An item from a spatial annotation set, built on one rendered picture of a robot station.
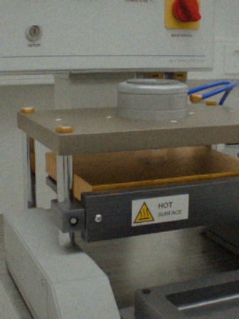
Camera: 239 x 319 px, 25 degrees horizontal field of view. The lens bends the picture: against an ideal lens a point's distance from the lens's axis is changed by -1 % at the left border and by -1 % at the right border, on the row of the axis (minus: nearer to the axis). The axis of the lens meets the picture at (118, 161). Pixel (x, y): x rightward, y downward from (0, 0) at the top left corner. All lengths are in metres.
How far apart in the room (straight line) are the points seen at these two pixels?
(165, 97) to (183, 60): 0.20
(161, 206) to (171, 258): 0.17
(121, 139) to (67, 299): 0.16
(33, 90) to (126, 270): 0.58
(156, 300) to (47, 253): 0.13
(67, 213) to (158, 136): 0.11
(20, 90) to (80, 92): 0.39
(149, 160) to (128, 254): 0.14
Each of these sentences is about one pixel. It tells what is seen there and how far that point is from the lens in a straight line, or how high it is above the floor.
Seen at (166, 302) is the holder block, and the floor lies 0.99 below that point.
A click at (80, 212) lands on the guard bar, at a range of 0.48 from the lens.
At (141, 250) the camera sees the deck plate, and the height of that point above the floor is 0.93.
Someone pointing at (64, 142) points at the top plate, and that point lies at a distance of 0.48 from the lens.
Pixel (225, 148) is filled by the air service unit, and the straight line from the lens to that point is 0.83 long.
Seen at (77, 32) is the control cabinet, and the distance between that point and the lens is 0.70.
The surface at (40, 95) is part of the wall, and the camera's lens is 1.13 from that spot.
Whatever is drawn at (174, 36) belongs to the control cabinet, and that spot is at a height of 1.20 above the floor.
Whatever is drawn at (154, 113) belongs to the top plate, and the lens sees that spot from 0.57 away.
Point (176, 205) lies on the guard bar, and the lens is 0.52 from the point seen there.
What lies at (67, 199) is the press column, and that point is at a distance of 0.50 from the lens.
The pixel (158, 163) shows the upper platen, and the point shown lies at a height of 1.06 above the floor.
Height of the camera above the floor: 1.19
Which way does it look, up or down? 12 degrees down
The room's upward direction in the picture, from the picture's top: straight up
